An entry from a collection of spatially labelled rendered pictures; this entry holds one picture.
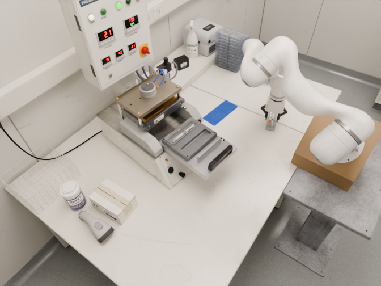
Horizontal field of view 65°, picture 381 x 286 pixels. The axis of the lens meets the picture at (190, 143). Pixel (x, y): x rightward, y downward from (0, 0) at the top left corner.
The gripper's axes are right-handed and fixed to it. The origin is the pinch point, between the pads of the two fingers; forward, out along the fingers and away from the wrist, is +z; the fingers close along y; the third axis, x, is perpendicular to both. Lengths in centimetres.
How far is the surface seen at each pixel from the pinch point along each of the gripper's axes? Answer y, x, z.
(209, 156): 25, 53, -19
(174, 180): 41, 57, 1
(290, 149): -12.7, 19.1, 3.3
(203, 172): 25, 62, -19
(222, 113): 29.3, 0.7, 3.2
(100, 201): 68, 81, -6
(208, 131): 29, 40, -21
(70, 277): 104, 98, 78
